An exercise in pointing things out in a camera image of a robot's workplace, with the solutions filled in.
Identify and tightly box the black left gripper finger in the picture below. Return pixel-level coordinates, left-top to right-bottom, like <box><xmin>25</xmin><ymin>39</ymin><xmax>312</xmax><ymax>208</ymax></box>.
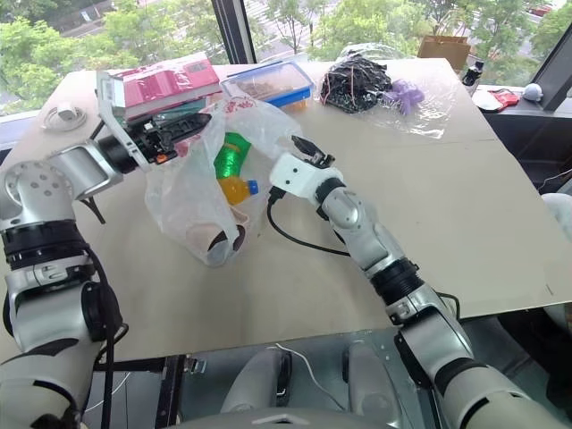
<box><xmin>167</xmin><ymin>120</ymin><xmax>212</xmax><ymax>139</ymax></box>
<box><xmin>152</xmin><ymin>112</ymin><xmax>214</xmax><ymax>127</ymax></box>

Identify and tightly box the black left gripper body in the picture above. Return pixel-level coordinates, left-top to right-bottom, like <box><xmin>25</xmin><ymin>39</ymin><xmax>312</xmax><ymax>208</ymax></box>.
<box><xmin>127</xmin><ymin>116</ymin><xmax>185</xmax><ymax>165</ymax></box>

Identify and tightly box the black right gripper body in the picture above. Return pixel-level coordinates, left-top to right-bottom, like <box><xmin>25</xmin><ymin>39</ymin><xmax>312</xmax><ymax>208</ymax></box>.
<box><xmin>311</xmin><ymin>150</ymin><xmax>337</xmax><ymax>170</ymax></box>

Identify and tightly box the white translucent plastic bag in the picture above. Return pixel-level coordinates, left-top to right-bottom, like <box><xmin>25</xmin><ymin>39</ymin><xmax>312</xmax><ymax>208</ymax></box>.
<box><xmin>143</xmin><ymin>98</ymin><xmax>305</xmax><ymax>269</ymax></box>

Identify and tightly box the orange drink bottle blue cap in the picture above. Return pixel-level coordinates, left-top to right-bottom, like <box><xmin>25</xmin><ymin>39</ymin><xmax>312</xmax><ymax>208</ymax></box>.
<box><xmin>218</xmin><ymin>174</ymin><xmax>261</xmax><ymax>206</ymax></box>

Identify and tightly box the pink plastic cup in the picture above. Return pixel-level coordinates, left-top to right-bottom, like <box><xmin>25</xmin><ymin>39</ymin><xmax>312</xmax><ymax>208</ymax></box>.
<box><xmin>185</xmin><ymin>209</ymin><xmax>251</xmax><ymax>265</ymax></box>

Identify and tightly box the dark green book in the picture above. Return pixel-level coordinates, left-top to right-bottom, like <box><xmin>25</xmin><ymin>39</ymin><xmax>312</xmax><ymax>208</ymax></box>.
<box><xmin>118</xmin><ymin>98</ymin><xmax>212</xmax><ymax>130</ymax></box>

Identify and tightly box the pink red box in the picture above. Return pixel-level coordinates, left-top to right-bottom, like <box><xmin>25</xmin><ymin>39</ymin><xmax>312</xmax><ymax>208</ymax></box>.
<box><xmin>121</xmin><ymin>55</ymin><xmax>223</xmax><ymax>122</ymax></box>

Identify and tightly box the clear container blue lid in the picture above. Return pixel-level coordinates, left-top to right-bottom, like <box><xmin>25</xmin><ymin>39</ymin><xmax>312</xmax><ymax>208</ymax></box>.
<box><xmin>220</xmin><ymin>61</ymin><xmax>314</xmax><ymax>113</ymax></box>

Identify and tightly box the purple toy figure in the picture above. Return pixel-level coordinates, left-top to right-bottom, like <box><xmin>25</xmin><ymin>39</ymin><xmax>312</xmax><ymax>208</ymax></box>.
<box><xmin>384</xmin><ymin>78</ymin><xmax>425</xmax><ymax>119</ymax></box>

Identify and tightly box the clear plastic wrap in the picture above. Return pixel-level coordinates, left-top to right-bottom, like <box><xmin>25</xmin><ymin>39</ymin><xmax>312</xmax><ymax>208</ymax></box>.
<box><xmin>317</xmin><ymin>43</ymin><xmax>453</xmax><ymax>140</ymax></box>

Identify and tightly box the cardboard box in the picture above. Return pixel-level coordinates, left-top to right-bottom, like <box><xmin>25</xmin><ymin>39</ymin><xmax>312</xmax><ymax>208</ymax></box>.
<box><xmin>416</xmin><ymin>34</ymin><xmax>473</xmax><ymax>71</ymax></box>

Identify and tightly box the small black bottle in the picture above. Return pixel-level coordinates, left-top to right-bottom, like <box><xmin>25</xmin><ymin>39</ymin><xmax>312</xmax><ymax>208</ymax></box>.
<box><xmin>461</xmin><ymin>57</ymin><xmax>486</xmax><ymax>88</ymax></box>

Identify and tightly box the red packet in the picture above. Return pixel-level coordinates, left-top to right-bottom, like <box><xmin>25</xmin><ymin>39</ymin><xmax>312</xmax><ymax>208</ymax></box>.
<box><xmin>486</xmin><ymin>88</ymin><xmax>520</xmax><ymax>107</ymax></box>

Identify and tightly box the grey rounded robot leg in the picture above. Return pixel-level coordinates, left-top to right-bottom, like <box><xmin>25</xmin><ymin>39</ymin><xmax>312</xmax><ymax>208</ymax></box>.
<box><xmin>341</xmin><ymin>341</ymin><xmax>406</xmax><ymax>426</ymax></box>
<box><xmin>220</xmin><ymin>348</ymin><xmax>295</xmax><ymax>416</ymax></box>

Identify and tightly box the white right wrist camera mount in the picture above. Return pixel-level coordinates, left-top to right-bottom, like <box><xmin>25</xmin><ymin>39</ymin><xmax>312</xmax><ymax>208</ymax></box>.
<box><xmin>269</xmin><ymin>151</ymin><xmax>344</xmax><ymax>198</ymax></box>

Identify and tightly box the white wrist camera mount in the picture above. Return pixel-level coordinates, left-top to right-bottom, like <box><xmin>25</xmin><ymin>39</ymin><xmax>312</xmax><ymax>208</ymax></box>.
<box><xmin>96</xmin><ymin>69</ymin><xmax>154</xmax><ymax>170</ymax></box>
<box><xmin>269</xmin><ymin>151</ymin><xmax>344</xmax><ymax>198</ymax></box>

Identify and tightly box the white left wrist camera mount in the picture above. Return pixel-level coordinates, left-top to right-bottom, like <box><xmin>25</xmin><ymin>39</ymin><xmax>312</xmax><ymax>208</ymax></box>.
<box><xmin>96</xmin><ymin>69</ymin><xmax>154</xmax><ymax>170</ymax></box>

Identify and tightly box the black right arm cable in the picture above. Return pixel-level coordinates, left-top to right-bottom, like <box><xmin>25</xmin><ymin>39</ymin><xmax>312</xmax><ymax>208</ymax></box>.
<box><xmin>266</xmin><ymin>186</ymin><xmax>352</xmax><ymax>258</ymax></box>

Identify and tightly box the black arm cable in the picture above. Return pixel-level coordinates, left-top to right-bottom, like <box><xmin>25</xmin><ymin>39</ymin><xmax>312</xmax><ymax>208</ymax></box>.
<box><xmin>266</xmin><ymin>186</ymin><xmax>352</xmax><ymax>258</ymax></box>
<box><xmin>80</xmin><ymin>243</ymin><xmax>130</xmax><ymax>429</ymax></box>

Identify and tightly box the dark window frame post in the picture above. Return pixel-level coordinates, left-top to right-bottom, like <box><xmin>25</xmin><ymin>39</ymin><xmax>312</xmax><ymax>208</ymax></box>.
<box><xmin>209</xmin><ymin>0</ymin><xmax>259</xmax><ymax>66</ymax></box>

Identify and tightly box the white coiled cable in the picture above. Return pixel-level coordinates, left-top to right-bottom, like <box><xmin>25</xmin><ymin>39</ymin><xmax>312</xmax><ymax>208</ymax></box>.
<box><xmin>42</xmin><ymin>105</ymin><xmax>88</xmax><ymax>133</ymax></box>

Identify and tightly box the thin white cable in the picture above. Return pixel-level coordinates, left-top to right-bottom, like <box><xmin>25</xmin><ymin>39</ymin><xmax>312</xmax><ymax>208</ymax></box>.
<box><xmin>273</xmin><ymin>342</ymin><xmax>350</xmax><ymax>413</ymax></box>

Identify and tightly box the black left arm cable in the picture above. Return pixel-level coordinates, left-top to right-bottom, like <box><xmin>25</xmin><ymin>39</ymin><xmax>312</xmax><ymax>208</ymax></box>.
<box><xmin>80</xmin><ymin>243</ymin><xmax>130</xmax><ymax>429</ymax></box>

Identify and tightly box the black table frame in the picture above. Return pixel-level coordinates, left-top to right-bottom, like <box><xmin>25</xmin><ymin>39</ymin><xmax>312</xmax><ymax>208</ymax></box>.
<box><xmin>91</xmin><ymin>354</ymin><xmax>185</xmax><ymax>429</ymax></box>

